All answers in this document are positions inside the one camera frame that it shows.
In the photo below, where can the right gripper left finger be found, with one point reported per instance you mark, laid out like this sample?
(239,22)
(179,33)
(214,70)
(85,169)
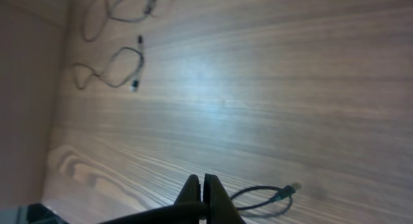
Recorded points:
(187,208)

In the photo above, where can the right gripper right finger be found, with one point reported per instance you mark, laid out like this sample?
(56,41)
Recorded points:
(220,208)

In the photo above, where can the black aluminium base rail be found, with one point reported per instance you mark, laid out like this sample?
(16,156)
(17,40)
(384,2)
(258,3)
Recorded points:
(30,214)

